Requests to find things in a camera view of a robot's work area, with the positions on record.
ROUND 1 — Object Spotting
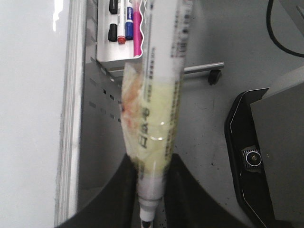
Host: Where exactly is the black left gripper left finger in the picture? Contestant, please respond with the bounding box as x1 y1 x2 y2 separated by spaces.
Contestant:
58 155 137 228

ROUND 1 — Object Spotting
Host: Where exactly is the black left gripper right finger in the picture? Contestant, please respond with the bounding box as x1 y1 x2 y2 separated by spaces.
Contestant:
164 153 255 228

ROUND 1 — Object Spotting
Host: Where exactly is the white taped whiteboard marker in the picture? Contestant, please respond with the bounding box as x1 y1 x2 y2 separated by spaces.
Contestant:
121 0 193 228

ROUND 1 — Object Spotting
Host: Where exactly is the black robot base unit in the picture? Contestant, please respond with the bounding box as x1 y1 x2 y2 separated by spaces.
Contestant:
224 67 304 228

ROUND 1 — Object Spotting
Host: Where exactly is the white slotted pegboard panel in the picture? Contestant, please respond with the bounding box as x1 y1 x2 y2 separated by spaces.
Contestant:
78 0 126 190

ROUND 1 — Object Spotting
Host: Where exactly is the grey metal leg with caster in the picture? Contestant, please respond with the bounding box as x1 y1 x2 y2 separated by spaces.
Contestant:
184 62 225 85

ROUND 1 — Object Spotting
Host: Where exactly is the white marker tray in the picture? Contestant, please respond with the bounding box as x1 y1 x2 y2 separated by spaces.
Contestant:
97 0 144 67

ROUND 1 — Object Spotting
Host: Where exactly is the red capped marker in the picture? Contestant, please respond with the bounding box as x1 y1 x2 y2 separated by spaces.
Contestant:
117 0 126 45

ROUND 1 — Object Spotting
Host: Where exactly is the blue capped marker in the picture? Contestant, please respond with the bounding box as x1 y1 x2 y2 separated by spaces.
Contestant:
125 0 133 40

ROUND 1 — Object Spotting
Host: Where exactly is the white whiteboard with metal frame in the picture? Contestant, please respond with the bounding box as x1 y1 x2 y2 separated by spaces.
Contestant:
0 0 87 228

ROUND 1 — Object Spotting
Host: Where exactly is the black cable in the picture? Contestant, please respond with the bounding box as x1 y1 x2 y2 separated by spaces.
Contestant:
266 0 304 58

